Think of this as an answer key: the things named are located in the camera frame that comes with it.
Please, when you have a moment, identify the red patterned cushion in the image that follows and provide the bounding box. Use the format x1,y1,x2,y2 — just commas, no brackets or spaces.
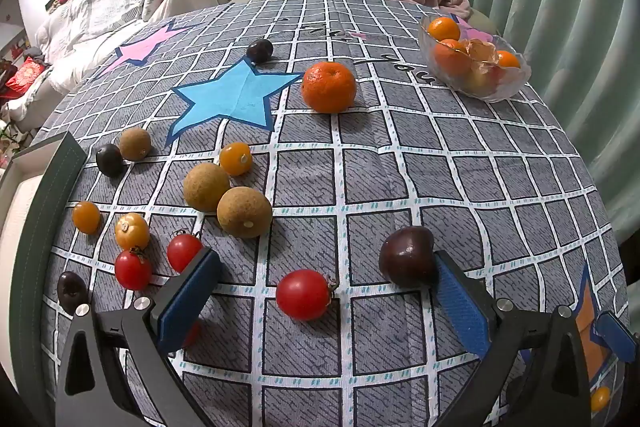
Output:
4,56,52,94

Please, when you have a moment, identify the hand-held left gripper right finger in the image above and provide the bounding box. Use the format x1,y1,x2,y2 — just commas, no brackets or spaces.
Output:
432,250,594,427

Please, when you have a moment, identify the reddish yellow apple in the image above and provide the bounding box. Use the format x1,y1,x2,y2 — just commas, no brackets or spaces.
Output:
462,64,508,94

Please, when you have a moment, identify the green rimmed white tray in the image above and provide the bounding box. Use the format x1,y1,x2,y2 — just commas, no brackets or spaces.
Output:
0,131,89,427

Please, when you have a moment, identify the brown longan fruit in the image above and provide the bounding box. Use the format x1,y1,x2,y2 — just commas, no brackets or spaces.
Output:
182,162,231,211
118,127,152,162
216,186,273,239

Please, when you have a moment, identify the red cherry tomato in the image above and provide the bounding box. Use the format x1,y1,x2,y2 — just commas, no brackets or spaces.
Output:
166,230,204,274
114,248,153,292
275,269,338,322

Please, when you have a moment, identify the large mandarin orange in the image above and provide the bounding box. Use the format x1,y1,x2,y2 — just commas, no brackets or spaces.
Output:
301,62,357,114

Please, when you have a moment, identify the large dark plum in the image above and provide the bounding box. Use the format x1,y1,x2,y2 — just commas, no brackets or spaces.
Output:
378,227,437,288

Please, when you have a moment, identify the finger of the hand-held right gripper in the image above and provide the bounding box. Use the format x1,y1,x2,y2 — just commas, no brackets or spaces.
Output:
591,311,639,363

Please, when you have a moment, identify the white covered sofa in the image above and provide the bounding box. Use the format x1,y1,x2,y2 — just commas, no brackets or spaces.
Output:
17,0,266,120

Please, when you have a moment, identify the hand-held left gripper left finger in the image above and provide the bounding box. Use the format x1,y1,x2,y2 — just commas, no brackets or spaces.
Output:
55,247,222,427

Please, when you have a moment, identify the clear glass bowl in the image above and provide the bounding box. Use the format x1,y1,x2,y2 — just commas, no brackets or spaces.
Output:
417,14,532,102

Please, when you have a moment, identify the yellow cherry tomato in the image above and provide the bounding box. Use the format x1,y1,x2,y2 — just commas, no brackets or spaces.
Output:
114,213,151,252
219,142,253,177
590,386,612,413
72,201,102,236

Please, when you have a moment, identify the pale green curtain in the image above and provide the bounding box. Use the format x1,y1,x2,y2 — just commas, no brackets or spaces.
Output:
419,0,640,260

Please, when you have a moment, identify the orange peel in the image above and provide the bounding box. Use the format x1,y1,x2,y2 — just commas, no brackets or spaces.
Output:
462,39,500,66

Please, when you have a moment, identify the grey grid star tablecloth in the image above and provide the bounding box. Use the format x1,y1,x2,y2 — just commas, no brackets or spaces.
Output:
37,0,632,427

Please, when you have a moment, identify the small dark plum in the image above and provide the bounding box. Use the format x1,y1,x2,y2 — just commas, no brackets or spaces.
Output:
95,144,124,178
56,271,91,314
246,38,274,63

